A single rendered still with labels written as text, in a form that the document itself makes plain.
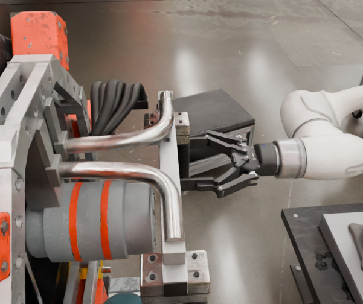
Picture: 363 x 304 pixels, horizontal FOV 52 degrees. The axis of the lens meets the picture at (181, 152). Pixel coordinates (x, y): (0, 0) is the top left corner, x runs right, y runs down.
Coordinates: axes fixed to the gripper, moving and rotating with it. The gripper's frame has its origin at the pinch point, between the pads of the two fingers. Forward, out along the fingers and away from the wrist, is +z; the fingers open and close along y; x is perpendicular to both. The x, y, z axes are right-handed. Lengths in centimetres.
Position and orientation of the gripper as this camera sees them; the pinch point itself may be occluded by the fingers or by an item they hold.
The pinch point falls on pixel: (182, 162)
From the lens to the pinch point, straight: 82.1
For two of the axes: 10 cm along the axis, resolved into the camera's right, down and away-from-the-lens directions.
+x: 0.0, -7.7, -6.4
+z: -10.0, 0.4, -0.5
